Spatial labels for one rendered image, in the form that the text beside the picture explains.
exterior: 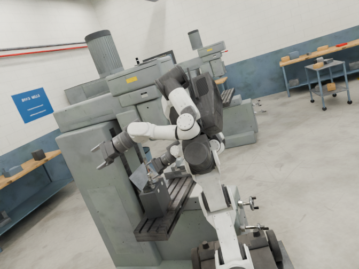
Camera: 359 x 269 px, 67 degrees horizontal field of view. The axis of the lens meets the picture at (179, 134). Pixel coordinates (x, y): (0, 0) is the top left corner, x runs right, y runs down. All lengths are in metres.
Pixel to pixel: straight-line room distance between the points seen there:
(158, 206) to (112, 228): 0.86
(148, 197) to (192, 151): 0.70
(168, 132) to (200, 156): 0.18
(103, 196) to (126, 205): 0.22
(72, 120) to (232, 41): 6.63
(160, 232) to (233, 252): 0.45
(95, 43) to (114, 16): 7.56
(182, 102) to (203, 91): 0.22
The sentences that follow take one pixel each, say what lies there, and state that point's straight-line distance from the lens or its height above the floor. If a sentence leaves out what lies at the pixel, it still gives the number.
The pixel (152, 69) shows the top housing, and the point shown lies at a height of 1.83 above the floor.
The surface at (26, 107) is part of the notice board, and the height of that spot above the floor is 1.89.
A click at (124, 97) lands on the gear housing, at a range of 2.10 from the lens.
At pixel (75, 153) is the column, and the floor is 1.39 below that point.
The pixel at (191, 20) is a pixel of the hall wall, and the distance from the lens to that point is 8.72.
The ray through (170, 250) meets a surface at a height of 0.31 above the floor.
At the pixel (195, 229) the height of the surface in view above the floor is 0.52.
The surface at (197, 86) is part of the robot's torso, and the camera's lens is 1.46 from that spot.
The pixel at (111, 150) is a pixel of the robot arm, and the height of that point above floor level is 1.54.
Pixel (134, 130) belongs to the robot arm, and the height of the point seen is 1.60.
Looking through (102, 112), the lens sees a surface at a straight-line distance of 2.26.
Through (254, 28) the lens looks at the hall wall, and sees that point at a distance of 8.41.
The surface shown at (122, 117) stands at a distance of 2.16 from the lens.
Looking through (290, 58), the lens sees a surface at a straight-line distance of 7.91.
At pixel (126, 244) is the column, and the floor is 0.46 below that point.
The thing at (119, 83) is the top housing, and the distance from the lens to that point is 2.08.
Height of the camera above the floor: 1.85
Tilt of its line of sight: 15 degrees down
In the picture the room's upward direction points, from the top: 19 degrees counter-clockwise
